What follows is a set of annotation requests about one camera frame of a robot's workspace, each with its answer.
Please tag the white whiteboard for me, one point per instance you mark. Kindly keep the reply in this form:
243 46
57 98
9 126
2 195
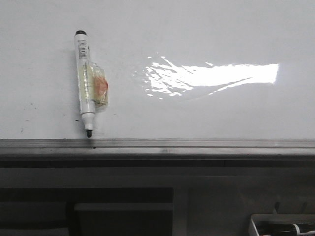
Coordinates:
213 69

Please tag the aluminium whiteboard frame rail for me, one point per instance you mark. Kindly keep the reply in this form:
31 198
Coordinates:
157 153

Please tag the white tray with markers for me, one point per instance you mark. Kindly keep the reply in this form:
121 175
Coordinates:
282 225

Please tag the white whiteboard marker with tape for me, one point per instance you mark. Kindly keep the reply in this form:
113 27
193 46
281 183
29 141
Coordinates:
92 84

